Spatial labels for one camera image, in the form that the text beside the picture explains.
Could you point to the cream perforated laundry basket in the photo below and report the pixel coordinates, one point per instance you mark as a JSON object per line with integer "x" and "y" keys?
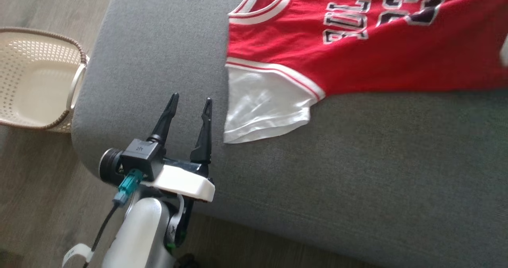
{"x": 35, "y": 81}

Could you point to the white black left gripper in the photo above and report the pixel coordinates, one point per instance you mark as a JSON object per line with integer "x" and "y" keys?
{"x": 184, "y": 182}

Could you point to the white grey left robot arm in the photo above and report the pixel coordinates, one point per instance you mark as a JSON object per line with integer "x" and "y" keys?
{"x": 139, "y": 236}

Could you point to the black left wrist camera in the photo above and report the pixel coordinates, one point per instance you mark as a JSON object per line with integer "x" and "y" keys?
{"x": 135, "y": 159}

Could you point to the red white basketball jersey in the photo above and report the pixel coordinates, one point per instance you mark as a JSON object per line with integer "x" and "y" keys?
{"x": 357, "y": 57}

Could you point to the grey fabric sofa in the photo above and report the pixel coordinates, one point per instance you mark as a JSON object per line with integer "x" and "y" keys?
{"x": 357, "y": 180}

